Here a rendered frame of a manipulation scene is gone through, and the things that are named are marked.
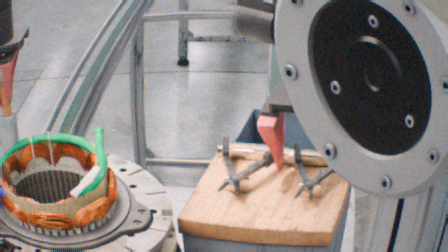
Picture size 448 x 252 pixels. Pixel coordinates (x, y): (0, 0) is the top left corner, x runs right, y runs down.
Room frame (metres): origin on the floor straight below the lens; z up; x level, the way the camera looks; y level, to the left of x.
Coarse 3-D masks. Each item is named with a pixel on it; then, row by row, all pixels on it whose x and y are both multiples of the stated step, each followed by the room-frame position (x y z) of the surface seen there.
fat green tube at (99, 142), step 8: (96, 128) 0.90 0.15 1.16; (96, 136) 0.89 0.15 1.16; (96, 144) 0.87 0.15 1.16; (96, 152) 0.86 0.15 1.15; (104, 152) 0.86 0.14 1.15; (104, 160) 0.84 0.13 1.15; (104, 168) 0.82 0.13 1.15; (104, 176) 0.81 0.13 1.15; (96, 184) 0.79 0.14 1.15; (88, 192) 0.77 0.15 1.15
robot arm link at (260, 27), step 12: (240, 0) 0.99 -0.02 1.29; (252, 0) 0.97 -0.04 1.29; (264, 0) 0.95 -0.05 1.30; (276, 0) 0.91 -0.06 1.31; (240, 12) 0.98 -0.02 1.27; (252, 12) 0.97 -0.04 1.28; (264, 12) 0.96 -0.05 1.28; (240, 24) 0.98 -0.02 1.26; (252, 24) 0.96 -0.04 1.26; (264, 24) 0.95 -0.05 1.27; (252, 36) 0.97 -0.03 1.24; (264, 36) 0.96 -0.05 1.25
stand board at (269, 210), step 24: (240, 144) 1.04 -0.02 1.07; (216, 168) 0.98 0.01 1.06; (240, 168) 0.98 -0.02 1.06; (264, 168) 0.98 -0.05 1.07; (288, 168) 0.98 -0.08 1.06; (312, 168) 0.97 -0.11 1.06; (216, 192) 0.92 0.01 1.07; (240, 192) 0.92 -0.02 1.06; (264, 192) 0.92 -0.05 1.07; (288, 192) 0.92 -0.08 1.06; (336, 192) 0.91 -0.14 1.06; (192, 216) 0.87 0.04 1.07; (216, 216) 0.87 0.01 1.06; (240, 216) 0.87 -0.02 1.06; (264, 216) 0.86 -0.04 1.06; (288, 216) 0.86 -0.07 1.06; (312, 216) 0.85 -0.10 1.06; (336, 216) 0.84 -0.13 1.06; (240, 240) 0.84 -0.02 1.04; (264, 240) 0.83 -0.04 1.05; (288, 240) 0.82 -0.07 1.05; (312, 240) 0.82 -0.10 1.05
